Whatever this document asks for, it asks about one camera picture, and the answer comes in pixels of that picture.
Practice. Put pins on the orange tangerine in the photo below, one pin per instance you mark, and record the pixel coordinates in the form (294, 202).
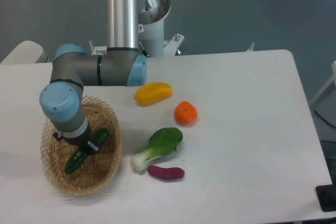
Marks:
(185, 113)

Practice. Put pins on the yellow mango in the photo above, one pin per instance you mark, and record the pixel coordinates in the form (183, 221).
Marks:
(152, 93)

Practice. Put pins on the white chair armrest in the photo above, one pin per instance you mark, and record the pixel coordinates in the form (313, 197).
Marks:
(27, 52)

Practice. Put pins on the green cucumber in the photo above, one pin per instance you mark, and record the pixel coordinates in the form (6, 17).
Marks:
(78, 158)

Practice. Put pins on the black device at table edge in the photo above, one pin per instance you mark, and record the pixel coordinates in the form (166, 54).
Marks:
(326, 197)

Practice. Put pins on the woven wicker basket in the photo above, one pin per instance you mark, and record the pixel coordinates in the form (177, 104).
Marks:
(97, 170)

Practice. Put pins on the white furniture leg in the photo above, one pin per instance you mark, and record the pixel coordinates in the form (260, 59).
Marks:
(324, 91)

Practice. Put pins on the green bok choy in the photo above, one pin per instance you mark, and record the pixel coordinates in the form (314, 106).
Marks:
(162, 143)

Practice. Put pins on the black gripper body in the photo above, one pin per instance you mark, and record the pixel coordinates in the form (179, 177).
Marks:
(79, 137)

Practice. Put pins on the purple sweet potato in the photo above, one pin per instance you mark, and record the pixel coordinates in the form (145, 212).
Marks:
(172, 173)

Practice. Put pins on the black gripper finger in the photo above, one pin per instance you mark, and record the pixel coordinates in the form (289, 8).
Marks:
(89, 147)

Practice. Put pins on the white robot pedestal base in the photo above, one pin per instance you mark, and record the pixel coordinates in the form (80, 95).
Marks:
(139, 24)

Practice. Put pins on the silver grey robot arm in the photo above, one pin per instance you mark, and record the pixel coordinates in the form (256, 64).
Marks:
(73, 69)

